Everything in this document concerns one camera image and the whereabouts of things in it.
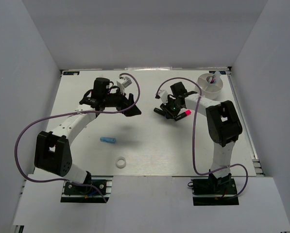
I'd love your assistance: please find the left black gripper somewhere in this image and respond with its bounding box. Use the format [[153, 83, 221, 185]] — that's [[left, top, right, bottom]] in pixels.
[[103, 86, 141, 117]]

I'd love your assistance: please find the black highlighter pink cap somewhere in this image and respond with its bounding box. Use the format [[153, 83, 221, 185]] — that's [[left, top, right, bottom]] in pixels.
[[174, 110, 191, 121]]

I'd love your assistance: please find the black highlighter blue cap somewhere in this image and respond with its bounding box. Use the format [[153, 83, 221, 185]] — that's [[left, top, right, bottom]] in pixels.
[[154, 108, 164, 116]]

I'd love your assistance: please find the blue correction tape dispenser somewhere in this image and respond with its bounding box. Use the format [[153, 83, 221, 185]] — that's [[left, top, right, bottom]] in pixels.
[[100, 137, 116, 144]]

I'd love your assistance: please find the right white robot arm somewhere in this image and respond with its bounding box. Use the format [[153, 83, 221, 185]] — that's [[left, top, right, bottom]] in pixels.
[[154, 82, 242, 194]]

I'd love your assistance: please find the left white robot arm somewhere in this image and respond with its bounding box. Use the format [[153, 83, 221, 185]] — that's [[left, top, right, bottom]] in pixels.
[[34, 73, 141, 194]]

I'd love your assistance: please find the white round divided container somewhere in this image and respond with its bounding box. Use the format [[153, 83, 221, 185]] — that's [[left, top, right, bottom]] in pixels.
[[197, 73, 223, 100]]

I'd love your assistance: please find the white tape roll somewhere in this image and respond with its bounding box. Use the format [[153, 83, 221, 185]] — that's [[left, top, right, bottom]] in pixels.
[[115, 156, 126, 169]]

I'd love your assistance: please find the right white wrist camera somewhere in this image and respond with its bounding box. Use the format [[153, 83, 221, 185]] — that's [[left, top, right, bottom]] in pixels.
[[155, 89, 169, 105]]

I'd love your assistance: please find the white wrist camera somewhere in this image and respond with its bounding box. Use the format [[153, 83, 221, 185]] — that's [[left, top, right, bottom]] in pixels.
[[117, 77, 132, 95], [155, 89, 169, 105]]

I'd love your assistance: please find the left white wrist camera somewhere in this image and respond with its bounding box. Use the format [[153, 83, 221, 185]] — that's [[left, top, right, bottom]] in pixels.
[[117, 77, 132, 95]]

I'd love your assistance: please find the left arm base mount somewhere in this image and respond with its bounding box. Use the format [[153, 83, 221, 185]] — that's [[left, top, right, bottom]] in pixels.
[[60, 176, 113, 203]]

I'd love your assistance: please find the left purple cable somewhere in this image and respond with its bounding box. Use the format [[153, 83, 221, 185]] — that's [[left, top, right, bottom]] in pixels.
[[14, 72, 141, 203]]

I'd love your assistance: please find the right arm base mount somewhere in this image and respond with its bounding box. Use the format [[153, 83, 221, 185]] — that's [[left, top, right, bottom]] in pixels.
[[187, 175, 239, 206]]

